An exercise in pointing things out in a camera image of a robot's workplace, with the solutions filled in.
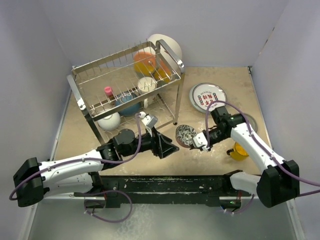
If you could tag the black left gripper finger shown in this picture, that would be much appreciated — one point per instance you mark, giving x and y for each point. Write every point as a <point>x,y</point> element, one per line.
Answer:
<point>167,149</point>
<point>160,139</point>

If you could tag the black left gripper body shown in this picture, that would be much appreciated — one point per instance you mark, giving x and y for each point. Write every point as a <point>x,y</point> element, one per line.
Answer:
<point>148,142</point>

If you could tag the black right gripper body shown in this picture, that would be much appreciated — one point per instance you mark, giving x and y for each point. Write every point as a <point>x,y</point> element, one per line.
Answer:
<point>216,136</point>

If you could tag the black white patterned bowl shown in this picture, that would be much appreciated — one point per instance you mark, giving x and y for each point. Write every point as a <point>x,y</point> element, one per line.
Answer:
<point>184,135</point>

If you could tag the yellow translucent mug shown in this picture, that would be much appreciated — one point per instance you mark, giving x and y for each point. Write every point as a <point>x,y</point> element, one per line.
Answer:
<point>237,152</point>

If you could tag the white plate with red characters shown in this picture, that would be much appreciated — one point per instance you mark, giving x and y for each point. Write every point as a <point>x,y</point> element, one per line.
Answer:
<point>202,94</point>

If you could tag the plain white bowl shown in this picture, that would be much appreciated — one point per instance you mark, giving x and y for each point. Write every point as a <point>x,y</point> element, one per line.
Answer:
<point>110,122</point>

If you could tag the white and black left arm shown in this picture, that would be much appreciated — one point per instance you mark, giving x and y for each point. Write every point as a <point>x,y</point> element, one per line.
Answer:
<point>34,180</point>

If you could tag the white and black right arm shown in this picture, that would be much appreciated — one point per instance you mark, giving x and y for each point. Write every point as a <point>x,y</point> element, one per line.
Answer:
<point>277,182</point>

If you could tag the cream mug in rack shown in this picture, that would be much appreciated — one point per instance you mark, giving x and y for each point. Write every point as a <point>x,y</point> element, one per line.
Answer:
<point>146,84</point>

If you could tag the stainless steel dish rack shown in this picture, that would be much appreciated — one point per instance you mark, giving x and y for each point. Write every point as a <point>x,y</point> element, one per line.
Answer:
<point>116,70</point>

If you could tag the yellow plastic dish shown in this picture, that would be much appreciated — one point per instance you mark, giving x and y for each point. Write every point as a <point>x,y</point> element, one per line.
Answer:
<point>162,73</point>

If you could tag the grey green small plate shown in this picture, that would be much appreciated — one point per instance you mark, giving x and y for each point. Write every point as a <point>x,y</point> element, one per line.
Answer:
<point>252,122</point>

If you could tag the pink plastic cup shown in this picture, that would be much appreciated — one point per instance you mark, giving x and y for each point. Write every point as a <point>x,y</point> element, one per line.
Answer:
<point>108,91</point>

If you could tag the large cream bowl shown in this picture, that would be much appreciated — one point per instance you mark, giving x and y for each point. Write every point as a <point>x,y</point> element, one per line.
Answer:
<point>171,43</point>

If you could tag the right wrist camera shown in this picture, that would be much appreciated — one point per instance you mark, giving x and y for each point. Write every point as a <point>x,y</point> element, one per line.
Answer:
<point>200,140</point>

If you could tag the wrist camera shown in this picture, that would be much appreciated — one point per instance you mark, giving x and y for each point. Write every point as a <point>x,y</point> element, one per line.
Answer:
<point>148,120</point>
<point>200,140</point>

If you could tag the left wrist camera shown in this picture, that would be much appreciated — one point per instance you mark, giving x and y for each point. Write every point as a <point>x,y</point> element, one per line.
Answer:
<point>148,120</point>

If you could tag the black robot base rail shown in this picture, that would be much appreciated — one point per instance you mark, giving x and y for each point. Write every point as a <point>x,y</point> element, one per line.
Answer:
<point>210,190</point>

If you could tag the aluminium frame rail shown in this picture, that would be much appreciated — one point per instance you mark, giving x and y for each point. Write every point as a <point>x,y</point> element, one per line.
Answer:
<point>62,197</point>

